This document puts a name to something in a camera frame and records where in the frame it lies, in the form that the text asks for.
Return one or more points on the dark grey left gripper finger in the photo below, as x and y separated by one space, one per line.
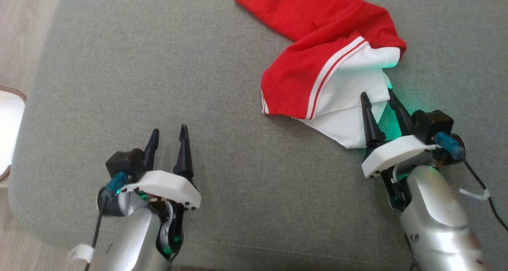
151 152
183 156

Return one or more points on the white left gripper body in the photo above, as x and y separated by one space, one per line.
166 187

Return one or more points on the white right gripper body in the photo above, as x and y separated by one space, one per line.
393 152

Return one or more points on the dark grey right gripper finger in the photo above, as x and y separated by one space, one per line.
371 124
401 118

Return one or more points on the red and white garment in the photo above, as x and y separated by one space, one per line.
317 25

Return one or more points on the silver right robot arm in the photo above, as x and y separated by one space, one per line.
436 215

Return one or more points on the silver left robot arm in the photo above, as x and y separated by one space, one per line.
135 239

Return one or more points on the grey sofa seat cushion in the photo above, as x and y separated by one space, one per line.
198 64

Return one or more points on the white basket with brown rim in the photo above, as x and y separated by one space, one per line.
8 124

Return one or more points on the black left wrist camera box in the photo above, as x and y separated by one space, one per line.
125 162

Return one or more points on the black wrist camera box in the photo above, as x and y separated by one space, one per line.
434 124
125 162

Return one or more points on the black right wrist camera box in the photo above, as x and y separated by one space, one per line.
434 124

